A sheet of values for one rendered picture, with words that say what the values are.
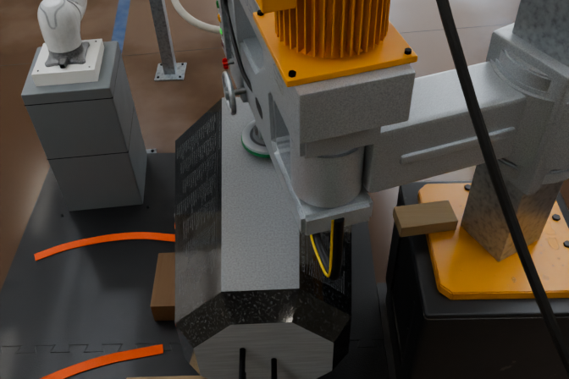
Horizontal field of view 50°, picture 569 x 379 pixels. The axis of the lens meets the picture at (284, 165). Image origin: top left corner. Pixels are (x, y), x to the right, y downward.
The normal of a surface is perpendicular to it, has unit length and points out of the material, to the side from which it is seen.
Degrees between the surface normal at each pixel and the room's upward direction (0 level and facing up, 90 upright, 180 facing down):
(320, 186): 90
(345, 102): 90
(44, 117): 90
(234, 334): 90
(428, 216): 0
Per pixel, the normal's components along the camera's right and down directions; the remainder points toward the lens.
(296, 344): 0.03, 0.69
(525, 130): -0.54, 0.60
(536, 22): -0.87, 0.36
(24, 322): -0.03, -0.72
